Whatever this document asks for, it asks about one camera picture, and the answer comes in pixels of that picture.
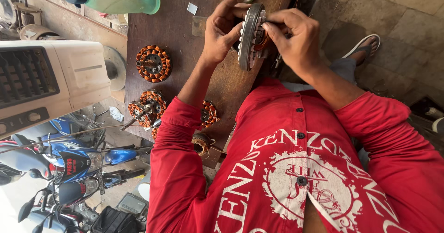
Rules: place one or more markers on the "blue motorcycle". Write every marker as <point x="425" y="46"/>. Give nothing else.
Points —
<point x="73" y="156"/>

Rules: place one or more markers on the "clear plastic sheet piece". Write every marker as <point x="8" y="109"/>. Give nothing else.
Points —
<point x="199" y="26"/>

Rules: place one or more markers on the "white and grey sandal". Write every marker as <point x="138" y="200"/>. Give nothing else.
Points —
<point x="362" y="45"/>

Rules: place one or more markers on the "grey fan motor stator core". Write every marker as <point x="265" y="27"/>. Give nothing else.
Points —
<point x="250" y="35"/>

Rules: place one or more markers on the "black bag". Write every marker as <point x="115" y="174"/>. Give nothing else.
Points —
<point x="114" y="221"/>

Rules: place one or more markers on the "round copper-wound stator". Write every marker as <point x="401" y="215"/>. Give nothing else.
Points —
<point x="154" y="63"/>

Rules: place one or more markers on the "copper-wound stator with shaft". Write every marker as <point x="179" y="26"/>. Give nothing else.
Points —
<point x="147" y="108"/>

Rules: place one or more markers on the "person's grey trousers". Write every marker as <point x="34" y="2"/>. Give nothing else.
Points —
<point x="341" y="70"/>

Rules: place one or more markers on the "white air cooler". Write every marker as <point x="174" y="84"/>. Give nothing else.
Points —
<point x="45" y="83"/>

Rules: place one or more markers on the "person's red printed shirt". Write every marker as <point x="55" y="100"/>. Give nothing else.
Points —
<point x="277" y="163"/>

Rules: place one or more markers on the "crumpled white cloth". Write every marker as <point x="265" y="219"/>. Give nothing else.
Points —
<point x="117" y="114"/>

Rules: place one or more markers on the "small white paper piece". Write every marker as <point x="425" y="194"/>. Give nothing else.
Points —
<point x="192" y="8"/>

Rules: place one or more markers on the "person's right hand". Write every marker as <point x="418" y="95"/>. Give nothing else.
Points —
<point x="300" y="45"/>

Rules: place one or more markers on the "person's left hand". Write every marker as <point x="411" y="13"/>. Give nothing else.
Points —
<point x="218" y="35"/>

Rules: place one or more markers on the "grey box device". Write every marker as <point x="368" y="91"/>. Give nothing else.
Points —
<point x="131" y="202"/>

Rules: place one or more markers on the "round metal fan cover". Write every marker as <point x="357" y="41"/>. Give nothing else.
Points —
<point x="116" y="68"/>

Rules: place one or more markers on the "heap of metal motor parts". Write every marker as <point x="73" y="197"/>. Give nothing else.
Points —
<point x="27" y="17"/>

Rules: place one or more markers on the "stator with frayed yellow winding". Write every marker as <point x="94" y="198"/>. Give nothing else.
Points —
<point x="201" y="143"/>

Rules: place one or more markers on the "black motorcycle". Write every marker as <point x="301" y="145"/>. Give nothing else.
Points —
<point x="59" y="205"/>

